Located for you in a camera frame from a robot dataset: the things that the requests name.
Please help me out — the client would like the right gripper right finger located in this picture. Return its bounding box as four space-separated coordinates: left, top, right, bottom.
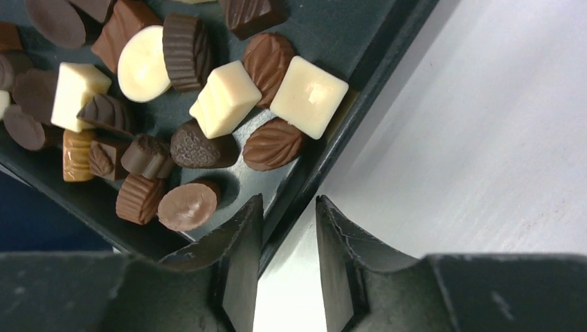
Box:
316 196 586 331

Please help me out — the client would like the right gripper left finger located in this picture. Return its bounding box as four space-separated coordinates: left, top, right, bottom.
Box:
1 194 263 331

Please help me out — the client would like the black chocolate tray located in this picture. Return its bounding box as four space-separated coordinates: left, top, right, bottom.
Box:
1 1 436 266

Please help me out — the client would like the blue box lid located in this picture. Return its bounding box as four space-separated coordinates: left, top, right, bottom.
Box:
1 173 113 252

